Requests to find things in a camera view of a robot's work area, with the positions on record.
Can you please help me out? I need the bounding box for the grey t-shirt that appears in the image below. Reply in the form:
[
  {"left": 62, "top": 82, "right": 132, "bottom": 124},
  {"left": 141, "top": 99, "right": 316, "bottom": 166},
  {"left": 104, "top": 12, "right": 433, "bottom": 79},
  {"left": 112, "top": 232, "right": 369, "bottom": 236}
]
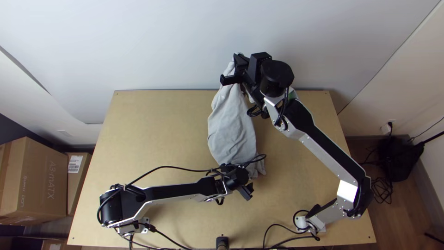
[{"left": 207, "top": 52, "right": 267, "bottom": 180}]

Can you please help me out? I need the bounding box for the black bag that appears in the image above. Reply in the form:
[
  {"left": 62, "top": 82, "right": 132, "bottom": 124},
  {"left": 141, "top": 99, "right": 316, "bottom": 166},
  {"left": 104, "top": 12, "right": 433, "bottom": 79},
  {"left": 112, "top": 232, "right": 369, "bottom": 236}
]
[{"left": 377, "top": 136, "right": 426, "bottom": 183}]

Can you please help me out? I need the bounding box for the black cable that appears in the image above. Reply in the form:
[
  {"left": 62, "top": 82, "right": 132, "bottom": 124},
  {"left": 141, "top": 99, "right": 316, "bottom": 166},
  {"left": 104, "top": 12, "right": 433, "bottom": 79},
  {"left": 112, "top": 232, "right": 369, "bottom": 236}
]
[
  {"left": 262, "top": 223, "right": 313, "bottom": 250},
  {"left": 144, "top": 224, "right": 185, "bottom": 250},
  {"left": 269, "top": 233, "right": 321, "bottom": 250},
  {"left": 122, "top": 154, "right": 267, "bottom": 191},
  {"left": 247, "top": 103, "right": 266, "bottom": 119},
  {"left": 360, "top": 147, "right": 395, "bottom": 206}
]

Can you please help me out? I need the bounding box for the large brown cardboard box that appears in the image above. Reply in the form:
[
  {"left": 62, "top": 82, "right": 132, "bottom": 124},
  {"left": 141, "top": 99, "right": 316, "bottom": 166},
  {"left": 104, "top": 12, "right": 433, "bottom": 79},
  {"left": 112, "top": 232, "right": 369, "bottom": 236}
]
[{"left": 0, "top": 136, "right": 68, "bottom": 226}]

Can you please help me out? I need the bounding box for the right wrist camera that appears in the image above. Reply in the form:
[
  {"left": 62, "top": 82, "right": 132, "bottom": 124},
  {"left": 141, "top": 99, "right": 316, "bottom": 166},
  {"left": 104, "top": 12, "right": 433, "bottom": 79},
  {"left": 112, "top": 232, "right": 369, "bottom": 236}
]
[{"left": 248, "top": 52, "right": 273, "bottom": 82}]

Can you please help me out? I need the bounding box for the white wall socket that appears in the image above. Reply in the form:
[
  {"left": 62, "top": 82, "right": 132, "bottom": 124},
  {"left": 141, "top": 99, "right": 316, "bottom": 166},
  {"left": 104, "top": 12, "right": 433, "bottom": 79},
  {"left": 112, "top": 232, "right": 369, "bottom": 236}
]
[{"left": 380, "top": 119, "right": 396, "bottom": 136}]

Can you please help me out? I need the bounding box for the black stand pole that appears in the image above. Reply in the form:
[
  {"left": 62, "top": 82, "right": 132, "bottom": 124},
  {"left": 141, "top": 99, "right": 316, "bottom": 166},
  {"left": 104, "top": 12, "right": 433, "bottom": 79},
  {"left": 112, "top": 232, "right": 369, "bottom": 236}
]
[{"left": 409, "top": 130, "right": 444, "bottom": 146}]

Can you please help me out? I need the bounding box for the cardboard box with white label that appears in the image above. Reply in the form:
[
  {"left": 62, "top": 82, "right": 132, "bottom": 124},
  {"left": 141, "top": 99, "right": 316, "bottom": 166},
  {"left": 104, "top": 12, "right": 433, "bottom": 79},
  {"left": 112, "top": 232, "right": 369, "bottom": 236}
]
[{"left": 66, "top": 152, "right": 93, "bottom": 216}]

